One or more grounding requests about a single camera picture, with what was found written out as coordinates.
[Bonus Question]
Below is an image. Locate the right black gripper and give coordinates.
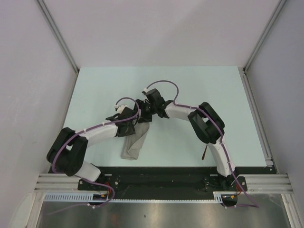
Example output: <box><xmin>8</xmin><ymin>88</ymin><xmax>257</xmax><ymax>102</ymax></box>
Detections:
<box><xmin>133</xmin><ymin>99</ymin><xmax>157</xmax><ymax>123</ymax></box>

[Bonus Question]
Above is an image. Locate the grey cloth napkin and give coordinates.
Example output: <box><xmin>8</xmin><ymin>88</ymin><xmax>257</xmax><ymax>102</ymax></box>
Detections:
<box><xmin>121</xmin><ymin>123</ymin><xmax>150</xmax><ymax>160</ymax></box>

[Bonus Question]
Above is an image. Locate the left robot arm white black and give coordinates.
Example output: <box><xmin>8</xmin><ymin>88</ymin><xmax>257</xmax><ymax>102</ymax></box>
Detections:
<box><xmin>47</xmin><ymin>105</ymin><xmax>138</xmax><ymax>190</ymax></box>

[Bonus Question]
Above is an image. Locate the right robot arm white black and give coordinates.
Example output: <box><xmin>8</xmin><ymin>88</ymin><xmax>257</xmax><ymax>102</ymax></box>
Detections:
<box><xmin>134</xmin><ymin>89</ymin><xmax>237</xmax><ymax>190</ymax></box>

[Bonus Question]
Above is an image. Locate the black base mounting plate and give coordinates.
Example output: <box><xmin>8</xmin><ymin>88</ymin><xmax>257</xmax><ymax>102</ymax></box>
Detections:
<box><xmin>48</xmin><ymin>166</ymin><xmax>277</xmax><ymax>200</ymax></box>

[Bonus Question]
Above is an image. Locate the copper fork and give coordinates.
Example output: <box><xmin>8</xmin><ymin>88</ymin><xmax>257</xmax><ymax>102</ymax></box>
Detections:
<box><xmin>201</xmin><ymin>145</ymin><xmax>208</xmax><ymax>160</ymax></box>

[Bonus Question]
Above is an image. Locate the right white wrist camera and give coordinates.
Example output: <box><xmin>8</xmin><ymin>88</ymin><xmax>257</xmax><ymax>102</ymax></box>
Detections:
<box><xmin>142</xmin><ymin>88</ymin><xmax>149</xmax><ymax>95</ymax></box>

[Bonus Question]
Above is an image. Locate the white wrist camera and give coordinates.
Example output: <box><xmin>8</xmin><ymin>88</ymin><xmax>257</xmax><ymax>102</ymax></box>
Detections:
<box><xmin>142</xmin><ymin>88</ymin><xmax>149</xmax><ymax>95</ymax></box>
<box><xmin>114</xmin><ymin>104</ymin><xmax>128</xmax><ymax>114</ymax></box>

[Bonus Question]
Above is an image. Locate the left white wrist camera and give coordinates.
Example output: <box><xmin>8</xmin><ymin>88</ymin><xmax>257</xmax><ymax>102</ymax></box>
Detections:
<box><xmin>114</xmin><ymin>104</ymin><xmax>128</xmax><ymax>114</ymax></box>

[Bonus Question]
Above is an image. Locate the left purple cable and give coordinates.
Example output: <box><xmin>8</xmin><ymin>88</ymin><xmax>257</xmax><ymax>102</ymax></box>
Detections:
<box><xmin>46</xmin><ymin>96</ymin><xmax>141</xmax><ymax>216</ymax></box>

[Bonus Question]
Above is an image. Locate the right aluminium corner post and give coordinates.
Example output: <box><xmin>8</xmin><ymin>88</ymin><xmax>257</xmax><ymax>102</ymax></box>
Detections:
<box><xmin>243</xmin><ymin>0</ymin><xmax>289</xmax><ymax>73</ymax></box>

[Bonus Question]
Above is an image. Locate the aluminium corner post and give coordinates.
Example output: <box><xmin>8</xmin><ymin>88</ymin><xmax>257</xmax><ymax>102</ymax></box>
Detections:
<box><xmin>35</xmin><ymin>0</ymin><xmax>80</xmax><ymax>75</ymax></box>
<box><xmin>243</xmin><ymin>0</ymin><xmax>289</xmax><ymax>73</ymax></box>

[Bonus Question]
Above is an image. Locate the white slotted cable duct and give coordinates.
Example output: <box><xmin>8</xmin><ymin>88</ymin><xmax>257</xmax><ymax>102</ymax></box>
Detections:
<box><xmin>44</xmin><ymin>191</ymin><xmax>235</xmax><ymax>204</ymax></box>

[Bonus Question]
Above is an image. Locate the aluminium front rail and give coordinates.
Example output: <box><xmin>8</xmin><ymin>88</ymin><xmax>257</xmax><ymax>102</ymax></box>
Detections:
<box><xmin>34</xmin><ymin>173</ymin><xmax>294</xmax><ymax>194</ymax></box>

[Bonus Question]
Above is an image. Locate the left aluminium corner post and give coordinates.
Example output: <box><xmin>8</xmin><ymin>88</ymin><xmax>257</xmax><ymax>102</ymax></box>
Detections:
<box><xmin>35</xmin><ymin>0</ymin><xmax>80</xmax><ymax>75</ymax></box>

